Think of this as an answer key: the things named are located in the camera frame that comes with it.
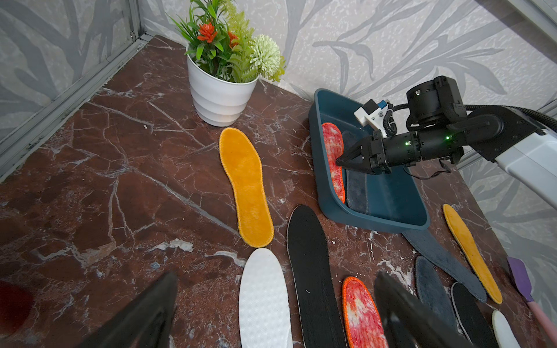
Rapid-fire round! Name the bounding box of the white insole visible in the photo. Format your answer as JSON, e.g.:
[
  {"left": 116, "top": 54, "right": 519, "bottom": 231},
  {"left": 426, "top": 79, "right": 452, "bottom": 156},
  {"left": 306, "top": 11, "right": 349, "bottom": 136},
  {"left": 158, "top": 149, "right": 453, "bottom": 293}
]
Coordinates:
[
  {"left": 492, "top": 310, "right": 521, "bottom": 348},
  {"left": 239, "top": 248, "right": 293, "bottom": 347}
]

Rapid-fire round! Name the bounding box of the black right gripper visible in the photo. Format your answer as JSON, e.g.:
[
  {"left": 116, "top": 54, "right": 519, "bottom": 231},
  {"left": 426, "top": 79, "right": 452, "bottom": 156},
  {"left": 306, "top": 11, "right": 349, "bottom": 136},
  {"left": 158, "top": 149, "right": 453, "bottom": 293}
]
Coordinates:
[{"left": 336, "top": 128, "right": 464, "bottom": 175}]

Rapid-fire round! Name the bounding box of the black insole left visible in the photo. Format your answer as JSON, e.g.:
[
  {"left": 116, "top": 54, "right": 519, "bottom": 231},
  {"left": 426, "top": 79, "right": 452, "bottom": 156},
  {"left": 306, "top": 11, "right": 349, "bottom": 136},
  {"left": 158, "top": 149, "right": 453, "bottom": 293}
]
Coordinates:
[{"left": 287, "top": 204, "right": 348, "bottom": 347}]

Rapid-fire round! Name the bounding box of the yellow fuzzy insole left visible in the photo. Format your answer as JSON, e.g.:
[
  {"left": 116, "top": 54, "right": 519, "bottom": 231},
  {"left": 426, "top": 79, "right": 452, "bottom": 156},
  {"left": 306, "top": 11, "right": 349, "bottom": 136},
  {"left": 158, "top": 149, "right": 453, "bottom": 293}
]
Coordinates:
[{"left": 219, "top": 128, "right": 274, "bottom": 248}]

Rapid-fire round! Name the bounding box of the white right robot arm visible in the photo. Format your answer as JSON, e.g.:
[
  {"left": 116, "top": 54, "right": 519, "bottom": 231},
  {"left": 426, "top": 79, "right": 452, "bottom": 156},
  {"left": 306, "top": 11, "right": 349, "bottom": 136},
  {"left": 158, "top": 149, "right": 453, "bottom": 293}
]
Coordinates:
[{"left": 335, "top": 75, "right": 556, "bottom": 207}]

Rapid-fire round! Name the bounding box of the red orange-edged insole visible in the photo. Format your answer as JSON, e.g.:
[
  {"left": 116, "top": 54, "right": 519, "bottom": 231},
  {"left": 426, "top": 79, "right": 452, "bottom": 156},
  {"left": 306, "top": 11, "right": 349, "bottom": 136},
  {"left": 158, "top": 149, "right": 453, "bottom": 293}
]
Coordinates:
[
  {"left": 321, "top": 123, "right": 346, "bottom": 203},
  {"left": 342, "top": 276, "right": 388, "bottom": 347}
]

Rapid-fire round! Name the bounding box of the black insole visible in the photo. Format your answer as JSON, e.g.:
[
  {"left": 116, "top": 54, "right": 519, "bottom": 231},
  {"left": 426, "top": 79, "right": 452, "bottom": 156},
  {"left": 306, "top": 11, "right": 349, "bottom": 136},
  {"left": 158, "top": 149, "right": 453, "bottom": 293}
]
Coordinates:
[
  {"left": 287, "top": 204, "right": 348, "bottom": 347},
  {"left": 451, "top": 282, "right": 499, "bottom": 348}
]

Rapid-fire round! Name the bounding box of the teal plastic storage box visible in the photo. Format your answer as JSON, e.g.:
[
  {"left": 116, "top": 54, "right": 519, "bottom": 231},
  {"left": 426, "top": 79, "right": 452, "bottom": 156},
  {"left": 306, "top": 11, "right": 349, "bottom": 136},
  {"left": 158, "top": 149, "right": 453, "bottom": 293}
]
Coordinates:
[{"left": 308, "top": 88, "right": 431, "bottom": 234}]

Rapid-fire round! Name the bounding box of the potted artificial plant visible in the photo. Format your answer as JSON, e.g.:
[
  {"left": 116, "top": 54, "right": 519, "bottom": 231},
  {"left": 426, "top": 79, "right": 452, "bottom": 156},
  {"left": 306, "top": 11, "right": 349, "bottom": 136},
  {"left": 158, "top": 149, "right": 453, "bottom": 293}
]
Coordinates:
[{"left": 173, "top": 0, "right": 286, "bottom": 127}]

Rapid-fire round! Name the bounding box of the black insole right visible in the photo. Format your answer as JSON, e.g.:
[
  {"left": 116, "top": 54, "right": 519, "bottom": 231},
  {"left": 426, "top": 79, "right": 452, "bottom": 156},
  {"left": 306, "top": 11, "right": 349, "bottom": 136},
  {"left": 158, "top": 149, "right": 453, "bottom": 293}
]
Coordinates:
[{"left": 451, "top": 282, "right": 499, "bottom": 348}]

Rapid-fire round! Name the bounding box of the white insole left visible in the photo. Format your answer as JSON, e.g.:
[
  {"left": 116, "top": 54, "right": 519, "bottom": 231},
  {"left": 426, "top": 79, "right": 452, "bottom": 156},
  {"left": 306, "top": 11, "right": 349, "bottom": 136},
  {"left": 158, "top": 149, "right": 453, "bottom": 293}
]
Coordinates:
[{"left": 239, "top": 248, "right": 293, "bottom": 347}]

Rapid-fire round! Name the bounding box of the yellow fuzzy insole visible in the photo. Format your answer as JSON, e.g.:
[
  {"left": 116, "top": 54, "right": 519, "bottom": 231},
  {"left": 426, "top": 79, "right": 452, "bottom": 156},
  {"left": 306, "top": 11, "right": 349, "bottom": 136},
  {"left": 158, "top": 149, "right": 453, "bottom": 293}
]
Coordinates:
[
  {"left": 442, "top": 204, "right": 503, "bottom": 305},
  {"left": 219, "top": 128, "right": 274, "bottom": 248}
]

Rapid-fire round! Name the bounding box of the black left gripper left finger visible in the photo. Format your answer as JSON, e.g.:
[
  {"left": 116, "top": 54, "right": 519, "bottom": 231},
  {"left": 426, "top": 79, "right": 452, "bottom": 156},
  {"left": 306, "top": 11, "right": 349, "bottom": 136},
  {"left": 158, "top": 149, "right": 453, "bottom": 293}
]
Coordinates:
[{"left": 78, "top": 272, "right": 178, "bottom": 347}]

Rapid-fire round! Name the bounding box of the dark grey fuzzy insole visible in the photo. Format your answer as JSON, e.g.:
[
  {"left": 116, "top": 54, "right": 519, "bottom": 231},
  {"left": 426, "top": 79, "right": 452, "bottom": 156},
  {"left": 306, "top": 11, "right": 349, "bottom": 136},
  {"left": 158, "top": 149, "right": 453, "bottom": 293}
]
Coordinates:
[{"left": 341, "top": 130, "right": 371, "bottom": 214}]

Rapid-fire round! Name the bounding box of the yellow fuzzy insole right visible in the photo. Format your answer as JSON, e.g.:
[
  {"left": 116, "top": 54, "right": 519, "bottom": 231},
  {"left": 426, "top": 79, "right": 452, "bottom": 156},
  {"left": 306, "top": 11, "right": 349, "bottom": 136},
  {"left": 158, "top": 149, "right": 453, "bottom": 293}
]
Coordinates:
[{"left": 442, "top": 204, "right": 503, "bottom": 305}]

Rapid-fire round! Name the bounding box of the white insole right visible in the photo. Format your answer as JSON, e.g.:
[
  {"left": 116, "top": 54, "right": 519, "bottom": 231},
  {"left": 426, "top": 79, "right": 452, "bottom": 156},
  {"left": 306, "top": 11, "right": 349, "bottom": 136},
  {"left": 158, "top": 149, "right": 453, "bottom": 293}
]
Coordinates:
[{"left": 492, "top": 310, "right": 521, "bottom": 348}]

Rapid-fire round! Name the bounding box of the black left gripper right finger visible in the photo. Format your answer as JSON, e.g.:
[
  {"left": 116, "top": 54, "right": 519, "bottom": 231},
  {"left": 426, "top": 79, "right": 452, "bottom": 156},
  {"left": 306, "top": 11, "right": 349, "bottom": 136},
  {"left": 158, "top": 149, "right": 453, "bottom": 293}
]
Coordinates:
[{"left": 374, "top": 272, "right": 473, "bottom": 347}]

